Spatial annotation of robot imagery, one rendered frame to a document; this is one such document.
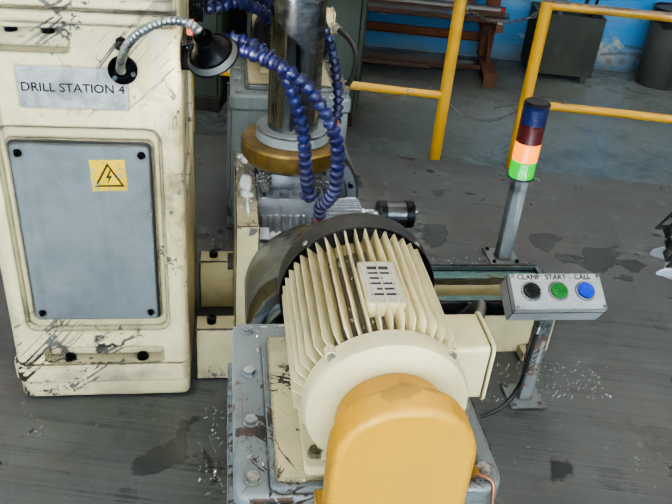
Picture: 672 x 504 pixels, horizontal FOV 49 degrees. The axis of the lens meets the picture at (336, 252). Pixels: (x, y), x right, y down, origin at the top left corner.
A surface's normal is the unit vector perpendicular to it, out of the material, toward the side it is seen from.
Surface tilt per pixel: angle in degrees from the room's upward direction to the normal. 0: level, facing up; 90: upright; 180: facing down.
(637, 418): 0
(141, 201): 90
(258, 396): 0
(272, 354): 0
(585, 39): 90
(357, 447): 90
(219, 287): 90
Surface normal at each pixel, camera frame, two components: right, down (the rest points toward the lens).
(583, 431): 0.08, -0.85
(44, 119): 0.12, 0.53
